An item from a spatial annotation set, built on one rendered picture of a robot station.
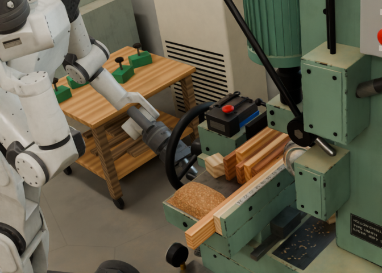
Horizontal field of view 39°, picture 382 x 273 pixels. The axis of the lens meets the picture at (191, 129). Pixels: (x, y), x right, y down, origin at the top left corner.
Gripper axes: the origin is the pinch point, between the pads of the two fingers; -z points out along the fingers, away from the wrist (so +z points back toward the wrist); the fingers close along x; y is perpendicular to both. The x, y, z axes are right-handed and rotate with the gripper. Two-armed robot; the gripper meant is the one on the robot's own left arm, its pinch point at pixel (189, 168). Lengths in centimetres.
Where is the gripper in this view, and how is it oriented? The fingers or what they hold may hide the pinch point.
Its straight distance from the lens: 173.5
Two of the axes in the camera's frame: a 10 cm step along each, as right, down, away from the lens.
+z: -6.9, -6.6, 3.0
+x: -6.5, 3.7, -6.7
